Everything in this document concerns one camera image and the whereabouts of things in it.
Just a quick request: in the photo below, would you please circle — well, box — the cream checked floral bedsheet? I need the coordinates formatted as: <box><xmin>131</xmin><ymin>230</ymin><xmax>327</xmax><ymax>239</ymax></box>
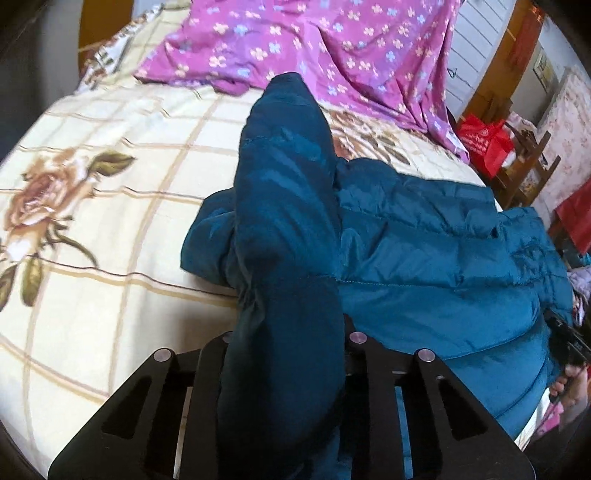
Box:
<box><xmin>0</xmin><ymin>0</ymin><xmax>555</xmax><ymax>480</ymax></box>

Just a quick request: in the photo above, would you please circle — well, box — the pale floral curtain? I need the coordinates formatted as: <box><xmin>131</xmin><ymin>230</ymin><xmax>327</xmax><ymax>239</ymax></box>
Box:
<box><xmin>531</xmin><ymin>67</ymin><xmax>591</xmax><ymax>222</ymax></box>

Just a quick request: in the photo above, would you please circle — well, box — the red hanging decoration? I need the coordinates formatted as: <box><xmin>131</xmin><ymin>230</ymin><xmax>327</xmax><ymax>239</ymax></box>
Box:
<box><xmin>507</xmin><ymin>8</ymin><xmax>542</xmax><ymax>71</ymax></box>

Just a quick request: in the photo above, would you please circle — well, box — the wooden door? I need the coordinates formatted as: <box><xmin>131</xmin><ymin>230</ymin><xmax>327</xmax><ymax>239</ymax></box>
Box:
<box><xmin>464</xmin><ymin>0</ymin><xmax>548</xmax><ymax>123</ymax></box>

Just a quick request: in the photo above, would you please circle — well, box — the pink cloth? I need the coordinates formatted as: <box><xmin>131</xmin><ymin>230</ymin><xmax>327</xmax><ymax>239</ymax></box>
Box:
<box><xmin>531</xmin><ymin>396</ymin><xmax>575</xmax><ymax>440</ymax></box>

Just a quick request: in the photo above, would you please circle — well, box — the red cloth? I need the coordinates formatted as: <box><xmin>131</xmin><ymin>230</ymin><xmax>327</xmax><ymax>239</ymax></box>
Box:
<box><xmin>555</xmin><ymin>179</ymin><xmax>591</xmax><ymax>256</ymax></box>

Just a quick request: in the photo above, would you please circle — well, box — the red shopping bag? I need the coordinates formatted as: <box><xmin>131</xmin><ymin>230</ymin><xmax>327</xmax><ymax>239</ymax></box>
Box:
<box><xmin>456</xmin><ymin>114</ymin><xmax>514</xmax><ymax>180</ymax></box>

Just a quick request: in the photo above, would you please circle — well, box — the wooden chair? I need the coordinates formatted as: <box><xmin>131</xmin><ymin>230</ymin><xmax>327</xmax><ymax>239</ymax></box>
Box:
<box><xmin>499</xmin><ymin>117</ymin><xmax>563</xmax><ymax>209</ymax></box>

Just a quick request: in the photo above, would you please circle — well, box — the white slatted panel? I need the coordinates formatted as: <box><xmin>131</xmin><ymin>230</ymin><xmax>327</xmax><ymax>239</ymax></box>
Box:
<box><xmin>445</xmin><ymin>0</ymin><xmax>518</xmax><ymax>118</ymax></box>

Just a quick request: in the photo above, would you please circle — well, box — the teal puffer jacket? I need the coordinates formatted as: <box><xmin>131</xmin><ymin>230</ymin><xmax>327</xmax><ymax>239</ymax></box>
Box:
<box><xmin>180</xmin><ymin>73</ymin><xmax>575</xmax><ymax>480</ymax></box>

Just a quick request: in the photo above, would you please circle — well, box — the purple floral sheet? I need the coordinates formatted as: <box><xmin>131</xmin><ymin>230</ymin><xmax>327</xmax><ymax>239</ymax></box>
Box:
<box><xmin>134</xmin><ymin>0</ymin><xmax>472</xmax><ymax>164</ymax></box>

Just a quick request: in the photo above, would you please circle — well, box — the pile of clothes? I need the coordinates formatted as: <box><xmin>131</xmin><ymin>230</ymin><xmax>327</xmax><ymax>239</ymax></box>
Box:
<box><xmin>560</xmin><ymin>249</ymin><xmax>591</xmax><ymax>317</ymax></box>

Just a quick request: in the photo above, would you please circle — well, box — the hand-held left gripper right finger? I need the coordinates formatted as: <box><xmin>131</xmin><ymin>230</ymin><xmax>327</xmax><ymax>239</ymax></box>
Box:
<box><xmin>342</xmin><ymin>316</ymin><xmax>546</xmax><ymax>480</ymax></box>

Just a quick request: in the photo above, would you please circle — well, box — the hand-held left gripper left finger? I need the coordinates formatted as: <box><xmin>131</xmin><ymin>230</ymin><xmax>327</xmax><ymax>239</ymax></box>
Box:
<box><xmin>48</xmin><ymin>331</ymin><xmax>234</xmax><ymax>480</ymax></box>

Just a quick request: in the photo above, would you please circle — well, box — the person's right hand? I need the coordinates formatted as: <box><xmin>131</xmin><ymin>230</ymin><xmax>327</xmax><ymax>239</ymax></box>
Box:
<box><xmin>549</xmin><ymin>364</ymin><xmax>591</xmax><ymax>417</ymax></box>

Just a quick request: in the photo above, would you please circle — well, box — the framed wall picture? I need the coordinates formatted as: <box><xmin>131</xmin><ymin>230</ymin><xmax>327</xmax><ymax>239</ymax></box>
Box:
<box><xmin>532</xmin><ymin>50</ymin><xmax>560</xmax><ymax>94</ymax></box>

